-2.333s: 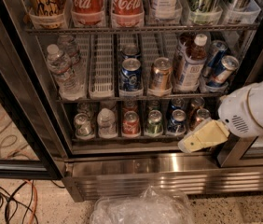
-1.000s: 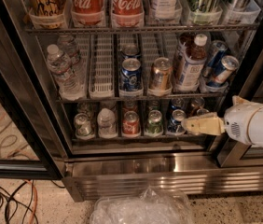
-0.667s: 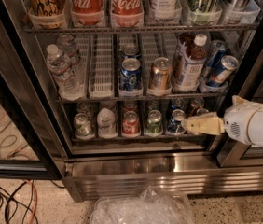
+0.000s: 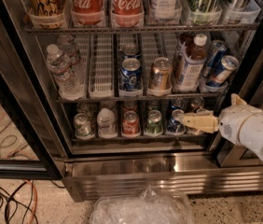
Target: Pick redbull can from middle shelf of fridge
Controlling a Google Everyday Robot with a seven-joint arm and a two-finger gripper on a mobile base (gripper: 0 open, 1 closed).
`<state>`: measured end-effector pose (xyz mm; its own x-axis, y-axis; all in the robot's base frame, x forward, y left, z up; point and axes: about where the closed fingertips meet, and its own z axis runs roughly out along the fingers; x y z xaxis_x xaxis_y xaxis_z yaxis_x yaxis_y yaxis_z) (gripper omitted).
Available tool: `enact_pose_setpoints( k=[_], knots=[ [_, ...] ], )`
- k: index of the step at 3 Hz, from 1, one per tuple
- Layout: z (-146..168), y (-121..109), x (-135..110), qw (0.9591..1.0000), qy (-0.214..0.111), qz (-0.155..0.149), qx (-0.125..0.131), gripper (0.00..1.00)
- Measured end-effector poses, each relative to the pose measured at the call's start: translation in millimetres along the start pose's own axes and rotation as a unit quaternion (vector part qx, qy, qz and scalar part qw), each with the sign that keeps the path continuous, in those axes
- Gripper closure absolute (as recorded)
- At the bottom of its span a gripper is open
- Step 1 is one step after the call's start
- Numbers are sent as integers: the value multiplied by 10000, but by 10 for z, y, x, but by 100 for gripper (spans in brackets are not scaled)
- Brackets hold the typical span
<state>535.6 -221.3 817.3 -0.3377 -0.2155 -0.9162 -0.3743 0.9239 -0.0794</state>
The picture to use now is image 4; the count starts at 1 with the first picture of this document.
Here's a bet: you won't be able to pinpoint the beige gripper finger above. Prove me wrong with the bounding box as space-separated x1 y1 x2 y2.
177 111 218 133
230 93 246 105

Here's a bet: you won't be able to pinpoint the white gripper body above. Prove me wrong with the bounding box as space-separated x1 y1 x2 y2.
218 105 263 146

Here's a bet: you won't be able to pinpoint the red bull can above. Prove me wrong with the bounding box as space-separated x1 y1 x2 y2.
201 40 228 77
206 55 239 87

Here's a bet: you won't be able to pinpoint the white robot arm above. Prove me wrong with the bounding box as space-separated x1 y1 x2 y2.
177 93 263 161

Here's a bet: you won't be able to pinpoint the copper can bottom shelf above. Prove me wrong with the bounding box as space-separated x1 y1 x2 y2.
187 108 205 135

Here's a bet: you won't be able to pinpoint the blue can bottom shelf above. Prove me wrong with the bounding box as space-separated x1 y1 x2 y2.
167 109 186 134

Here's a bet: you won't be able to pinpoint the green can bottom shelf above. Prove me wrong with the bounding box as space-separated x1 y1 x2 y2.
145 110 163 135

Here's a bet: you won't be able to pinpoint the gold can middle shelf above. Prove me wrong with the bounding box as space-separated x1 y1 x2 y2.
148 57 172 91

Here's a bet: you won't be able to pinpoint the red coke can bottom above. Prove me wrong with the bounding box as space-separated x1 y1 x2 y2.
122 111 139 134

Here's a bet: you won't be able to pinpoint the blue pepsi can front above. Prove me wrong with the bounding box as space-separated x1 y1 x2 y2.
119 58 142 91

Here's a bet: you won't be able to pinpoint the dark can behind pepsi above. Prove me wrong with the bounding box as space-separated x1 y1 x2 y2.
120 44 141 60

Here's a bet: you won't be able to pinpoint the stainless steel fridge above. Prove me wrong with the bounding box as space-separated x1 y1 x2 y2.
0 0 263 203

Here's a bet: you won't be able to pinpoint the silver green can bottom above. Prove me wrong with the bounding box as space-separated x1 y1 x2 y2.
74 113 92 138

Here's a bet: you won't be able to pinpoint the right coca cola can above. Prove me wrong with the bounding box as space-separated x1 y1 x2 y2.
111 0 143 27

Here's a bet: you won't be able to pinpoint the coca cola can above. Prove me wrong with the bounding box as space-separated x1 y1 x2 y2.
111 0 143 27
72 0 104 25

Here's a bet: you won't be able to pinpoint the left coca cola can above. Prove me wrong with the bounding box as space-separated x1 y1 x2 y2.
72 0 104 25

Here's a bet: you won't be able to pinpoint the left glass fridge door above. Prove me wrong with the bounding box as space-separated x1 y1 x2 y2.
0 0 66 180

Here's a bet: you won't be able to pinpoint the iced tea bottle white cap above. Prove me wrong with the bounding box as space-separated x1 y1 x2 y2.
173 33 207 92

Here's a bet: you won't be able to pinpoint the clear plastic bag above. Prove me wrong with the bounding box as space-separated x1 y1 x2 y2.
90 187 194 224

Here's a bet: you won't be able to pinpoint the small water bottle bottom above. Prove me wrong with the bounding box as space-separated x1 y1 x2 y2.
97 108 117 138

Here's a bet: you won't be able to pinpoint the white label bottle top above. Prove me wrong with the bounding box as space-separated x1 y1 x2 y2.
149 0 176 20

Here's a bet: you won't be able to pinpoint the front clear water bottle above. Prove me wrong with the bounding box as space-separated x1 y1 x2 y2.
47 44 83 101

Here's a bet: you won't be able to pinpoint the clear water bottle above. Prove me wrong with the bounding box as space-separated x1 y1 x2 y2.
47 44 83 101
57 35 82 77

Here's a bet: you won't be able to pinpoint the rear clear water bottle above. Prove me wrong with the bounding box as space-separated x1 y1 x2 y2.
57 35 82 77

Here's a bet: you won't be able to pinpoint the orange cable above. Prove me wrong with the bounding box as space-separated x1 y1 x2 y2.
5 147 39 224

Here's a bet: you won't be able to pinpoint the black cables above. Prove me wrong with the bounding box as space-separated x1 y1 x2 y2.
0 121 39 224

